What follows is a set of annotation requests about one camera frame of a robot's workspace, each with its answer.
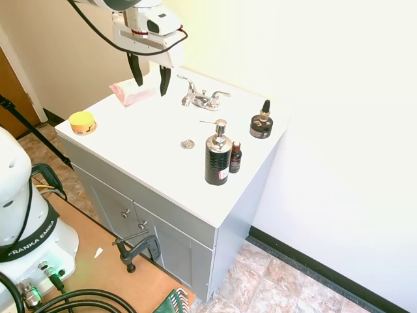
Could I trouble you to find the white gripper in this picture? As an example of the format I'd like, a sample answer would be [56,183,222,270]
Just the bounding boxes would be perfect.
[111,11,185,97]

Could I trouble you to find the pink wipes packet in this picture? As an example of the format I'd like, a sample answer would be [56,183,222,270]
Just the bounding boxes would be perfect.
[109,78,160,108]

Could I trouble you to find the yellow round tin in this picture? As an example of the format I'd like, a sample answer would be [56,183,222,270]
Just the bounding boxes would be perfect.
[68,111,98,136]

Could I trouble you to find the black soap dispenser chrome pump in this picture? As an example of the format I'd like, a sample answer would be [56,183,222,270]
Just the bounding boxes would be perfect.
[199,119,233,186]

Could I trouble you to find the small dark brown bottle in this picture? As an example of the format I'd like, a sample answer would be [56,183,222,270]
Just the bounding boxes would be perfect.
[228,141,243,174]

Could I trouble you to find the grey vanity cabinet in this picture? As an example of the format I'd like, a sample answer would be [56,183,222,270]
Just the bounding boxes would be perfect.
[54,67,291,303]

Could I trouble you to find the black-capped dropper bottle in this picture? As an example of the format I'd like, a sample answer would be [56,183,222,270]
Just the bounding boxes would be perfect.
[259,99,272,123]

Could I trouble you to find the black round jar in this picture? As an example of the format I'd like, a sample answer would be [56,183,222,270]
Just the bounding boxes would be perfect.
[249,114,274,139]

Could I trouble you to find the black tripod leg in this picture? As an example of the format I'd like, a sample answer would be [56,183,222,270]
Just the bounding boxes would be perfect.
[0,94,74,170]

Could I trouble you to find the brown wooden door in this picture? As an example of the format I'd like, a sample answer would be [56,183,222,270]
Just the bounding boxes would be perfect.
[0,45,40,140]

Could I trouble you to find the black C-clamp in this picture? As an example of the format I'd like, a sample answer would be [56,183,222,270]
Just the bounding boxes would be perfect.
[111,229,162,275]

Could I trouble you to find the wooden base board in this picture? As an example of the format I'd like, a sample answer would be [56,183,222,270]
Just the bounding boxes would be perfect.
[31,175,197,313]

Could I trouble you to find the green hex key set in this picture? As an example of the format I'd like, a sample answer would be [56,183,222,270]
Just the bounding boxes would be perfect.
[152,288,190,313]

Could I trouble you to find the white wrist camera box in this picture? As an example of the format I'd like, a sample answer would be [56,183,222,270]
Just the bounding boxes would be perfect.
[124,5,184,40]

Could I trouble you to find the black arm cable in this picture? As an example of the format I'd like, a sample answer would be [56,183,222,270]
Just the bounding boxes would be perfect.
[66,0,189,55]

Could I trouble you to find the thick black floor cable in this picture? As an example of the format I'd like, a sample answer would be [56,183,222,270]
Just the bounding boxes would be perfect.
[0,271,137,313]

